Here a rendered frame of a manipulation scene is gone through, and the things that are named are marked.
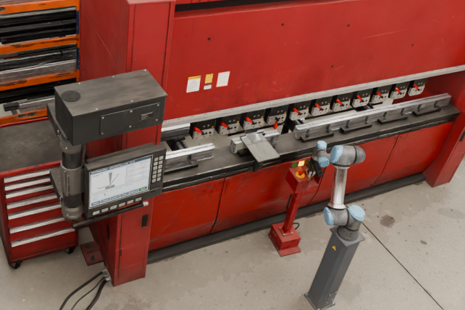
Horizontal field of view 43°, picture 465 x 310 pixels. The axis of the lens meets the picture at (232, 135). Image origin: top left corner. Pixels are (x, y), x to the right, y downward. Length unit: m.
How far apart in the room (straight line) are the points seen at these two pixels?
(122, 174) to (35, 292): 1.63
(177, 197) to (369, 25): 1.82
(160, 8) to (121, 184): 0.95
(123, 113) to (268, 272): 2.29
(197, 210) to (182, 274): 0.54
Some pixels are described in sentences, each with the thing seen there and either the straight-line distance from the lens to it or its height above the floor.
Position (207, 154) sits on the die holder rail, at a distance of 4.22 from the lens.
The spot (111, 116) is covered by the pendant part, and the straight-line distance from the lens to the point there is 2.90.
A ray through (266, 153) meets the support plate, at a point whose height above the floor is 1.00.
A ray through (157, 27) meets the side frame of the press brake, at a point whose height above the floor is 2.15.
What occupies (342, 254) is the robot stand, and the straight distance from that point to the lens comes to 4.19.
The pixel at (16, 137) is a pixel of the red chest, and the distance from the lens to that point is 4.20.
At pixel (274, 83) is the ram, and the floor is 1.48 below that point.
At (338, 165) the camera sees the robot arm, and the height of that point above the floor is 1.27.
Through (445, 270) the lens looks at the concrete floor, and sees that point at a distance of 5.41.
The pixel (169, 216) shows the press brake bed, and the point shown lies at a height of 0.50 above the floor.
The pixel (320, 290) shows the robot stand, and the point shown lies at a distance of 4.53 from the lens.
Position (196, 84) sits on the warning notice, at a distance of 3.74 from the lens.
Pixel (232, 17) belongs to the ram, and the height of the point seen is 2.03.
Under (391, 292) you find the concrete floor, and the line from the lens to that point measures 5.02.
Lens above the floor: 3.68
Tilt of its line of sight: 38 degrees down
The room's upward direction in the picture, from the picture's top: 12 degrees clockwise
